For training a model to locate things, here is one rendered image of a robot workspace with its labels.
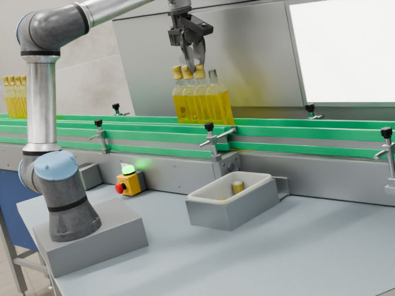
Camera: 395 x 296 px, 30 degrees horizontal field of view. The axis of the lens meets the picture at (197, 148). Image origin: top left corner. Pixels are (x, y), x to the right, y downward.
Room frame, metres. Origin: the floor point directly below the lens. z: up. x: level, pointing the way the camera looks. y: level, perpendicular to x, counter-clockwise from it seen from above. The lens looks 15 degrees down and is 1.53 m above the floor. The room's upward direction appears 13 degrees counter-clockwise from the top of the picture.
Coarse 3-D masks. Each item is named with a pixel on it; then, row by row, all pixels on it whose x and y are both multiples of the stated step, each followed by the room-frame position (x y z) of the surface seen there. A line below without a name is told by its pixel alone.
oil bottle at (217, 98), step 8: (208, 88) 2.40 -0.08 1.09; (216, 88) 2.37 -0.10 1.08; (224, 88) 2.39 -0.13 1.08; (208, 96) 2.39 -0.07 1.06; (216, 96) 2.37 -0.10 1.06; (224, 96) 2.38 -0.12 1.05; (208, 104) 2.40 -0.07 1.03; (216, 104) 2.37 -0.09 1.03; (224, 104) 2.38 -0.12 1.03; (216, 112) 2.38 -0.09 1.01; (224, 112) 2.37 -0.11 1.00; (216, 120) 2.38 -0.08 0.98; (224, 120) 2.37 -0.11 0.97; (232, 120) 2.39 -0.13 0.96
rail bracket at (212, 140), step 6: (210, 126) 2.22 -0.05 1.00; (234, 126) 2.29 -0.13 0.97; (210, 132) 2.22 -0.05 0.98; (228, 132) 2.27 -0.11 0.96; (234, 132) 2.29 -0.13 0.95; (210, 138) 2.21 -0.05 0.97; (216, 138) 2.23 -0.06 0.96; (198, 144) 2.19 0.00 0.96; (204, 144) 2.20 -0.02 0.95; (210, 144) 2.22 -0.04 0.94; (216, 150) 2.23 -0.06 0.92; (210, 156) 2.23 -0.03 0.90; (216, 156) 2.22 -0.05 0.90
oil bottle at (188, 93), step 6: (186, 90) 2.47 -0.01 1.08; (192, 90) 2.46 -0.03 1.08; (186, 96) 2.47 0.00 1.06; (192, 96) 2.45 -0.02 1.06; (186, 102) 2.48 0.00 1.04; (192, 102) 2.45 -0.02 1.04; (186, 108) 2.48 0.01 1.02; (192, 108) 2.46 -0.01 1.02; (186, 114) 2.49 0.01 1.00; (192, 114) 2.46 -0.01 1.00; (192, 120) 2.47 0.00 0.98; (198, 120) 2.45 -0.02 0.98
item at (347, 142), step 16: (240, 128) 2.28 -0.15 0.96; (256, 128) 2.23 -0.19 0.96; (272, 128) 2.18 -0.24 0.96; (288, 128) 2.13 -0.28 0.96; (304, 128) 2.08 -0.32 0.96; (320, 128) 2.04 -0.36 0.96; (336, 128) 2.00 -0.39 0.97; (240, 144) 2.29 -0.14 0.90; (256, 144) 2.24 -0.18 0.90; (272, 144) 2.19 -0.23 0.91; (288, 144) 2.14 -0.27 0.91; (304, 144) 2.09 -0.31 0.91; (320, 144) 2.05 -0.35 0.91; (336, 144) 2.01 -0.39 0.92; (352, 144) 1.96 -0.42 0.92; (368, 144) 1.92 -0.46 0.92
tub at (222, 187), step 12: (216, 180) 2.17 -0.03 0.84; (228, 180) 2.19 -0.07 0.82; (240, 180) 2.20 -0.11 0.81; (252, 180) 2.16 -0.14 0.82; (264, 180) 2.07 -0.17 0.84; (192, 192) 2.11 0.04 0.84; (204, 192) 2.13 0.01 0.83; (216, 192) 2.16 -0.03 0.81; (228, 192) 2.18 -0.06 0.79; (240, 192) 2.01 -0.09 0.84
